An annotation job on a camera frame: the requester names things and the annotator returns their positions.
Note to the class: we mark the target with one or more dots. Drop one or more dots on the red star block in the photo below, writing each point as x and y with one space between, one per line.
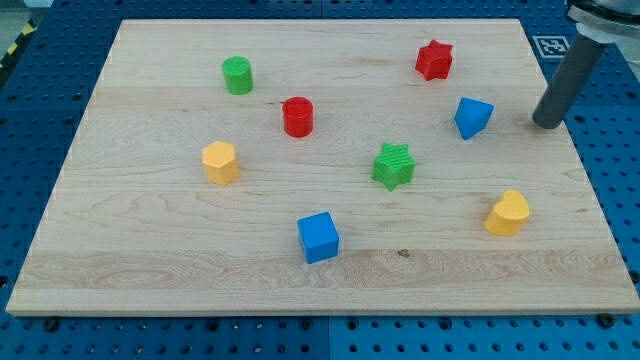
434 60

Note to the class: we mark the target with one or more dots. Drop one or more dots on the black bolt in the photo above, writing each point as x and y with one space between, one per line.
51 324
606 320

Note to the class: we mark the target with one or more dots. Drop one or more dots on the green cylinder block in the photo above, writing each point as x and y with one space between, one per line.
237 75

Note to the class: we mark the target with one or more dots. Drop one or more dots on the yellow hexagon block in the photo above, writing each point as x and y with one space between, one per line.
220 163

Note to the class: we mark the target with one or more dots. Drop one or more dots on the wooden board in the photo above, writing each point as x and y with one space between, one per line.
134 227

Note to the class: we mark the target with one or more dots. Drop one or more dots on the green star block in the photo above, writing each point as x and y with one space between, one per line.
393 166

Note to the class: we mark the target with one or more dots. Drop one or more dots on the black bolt front right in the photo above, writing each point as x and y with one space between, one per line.
606 320

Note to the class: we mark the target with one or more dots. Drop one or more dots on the red cylinder block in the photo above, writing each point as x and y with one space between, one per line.
298 116

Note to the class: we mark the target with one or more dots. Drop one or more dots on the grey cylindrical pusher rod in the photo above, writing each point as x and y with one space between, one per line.
574 70

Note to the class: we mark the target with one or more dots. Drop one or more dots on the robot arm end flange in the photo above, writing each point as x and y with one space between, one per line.
605 21

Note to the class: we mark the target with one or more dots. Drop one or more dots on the yellow heart block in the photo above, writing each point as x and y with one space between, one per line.
508 215

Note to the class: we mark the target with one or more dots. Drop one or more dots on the white fiducial marker tag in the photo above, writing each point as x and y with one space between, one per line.
551 46

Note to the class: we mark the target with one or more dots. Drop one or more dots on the blue cube block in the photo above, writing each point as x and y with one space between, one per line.
318 237

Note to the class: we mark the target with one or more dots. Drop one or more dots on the black bolt front left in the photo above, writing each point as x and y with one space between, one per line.
51 324

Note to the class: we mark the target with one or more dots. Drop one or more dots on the blue triangle block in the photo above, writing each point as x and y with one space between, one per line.
472 116

